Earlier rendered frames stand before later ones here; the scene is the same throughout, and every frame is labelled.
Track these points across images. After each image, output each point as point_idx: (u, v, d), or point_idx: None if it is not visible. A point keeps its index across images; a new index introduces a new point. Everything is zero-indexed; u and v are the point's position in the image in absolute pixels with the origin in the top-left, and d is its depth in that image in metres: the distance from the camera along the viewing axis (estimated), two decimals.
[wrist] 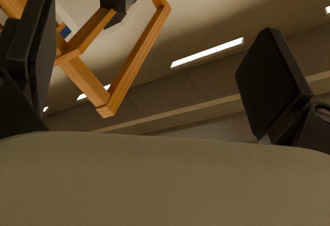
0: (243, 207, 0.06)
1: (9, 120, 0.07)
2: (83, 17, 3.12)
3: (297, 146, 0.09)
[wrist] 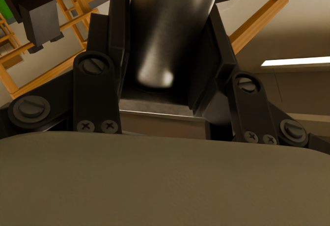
0: (243, 207, 0.06)
1: (95, 102, 0.08)
2: None
3: (241, 131, 0.09)
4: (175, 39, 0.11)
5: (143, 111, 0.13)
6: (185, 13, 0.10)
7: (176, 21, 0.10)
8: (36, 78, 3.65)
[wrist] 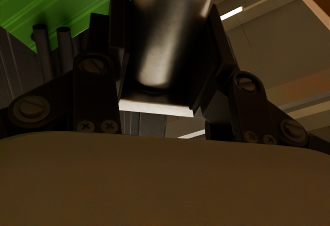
0: (243, 207, 0.06)
1: (95, 102, 0.08)
2: None
3: (241, 131, 0.09)
4: (174, 38, 0.11)
5: (143, 111, 0.13)
6: (184, 12, 0.10)
7: (175, 21, 0.10)
8: None
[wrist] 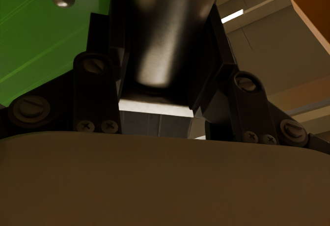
0: (243, 207, 0.06)
1: (95, 102, 0.08)
2: None
3: (241, 131, 0.09)
4: (174, 38, 0.11)
5: (143, 111, 0.13)
6: (184, 12, 0.10)
7: (175, 21, 0.10)
8: None
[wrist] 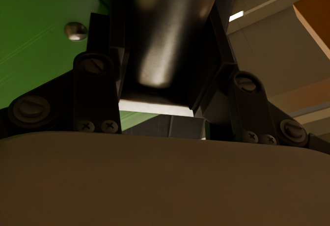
0: (243, 207, 0.06)
1: (95, 102, 0.08)
2: None
3: (241, 131, 0.09)
4: (175, 39, 0.11)
5: (143, 111, 0.13)
6: (185, 13, 0.10)
7: (176, 22, 0.10)
8: None
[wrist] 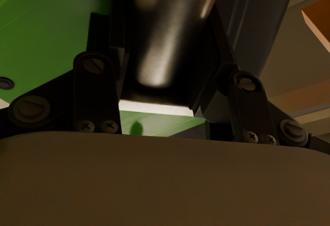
0: (243, 207, 0.06)
1: (95, 102, 0.08)
2: None
3: (241, 131, 0.09)
4: (175, 39, 0.11)
5: (143, 111, 0.13)
6: (185, 14, 0.10)
7: (176, 22, 0.10)
8: None
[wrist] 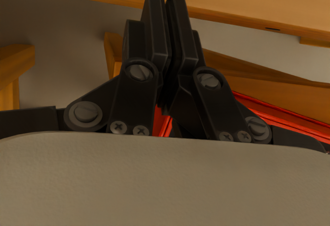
0: (243, 207, 0.06)
1: (132, 106, 0.08)
2: None
3: (216, 134, 0.08)
4: None
5: None
6: None
7: None
8: None
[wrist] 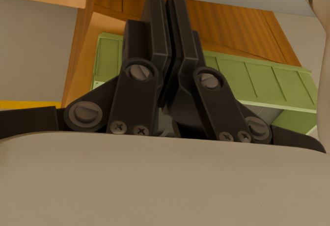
0: (243, 207, 0.06)
1: (132, 106, 0.08)
2: None
3: (216, 134, 0.08)
4: None
5: None
6: None
7: None
8: None
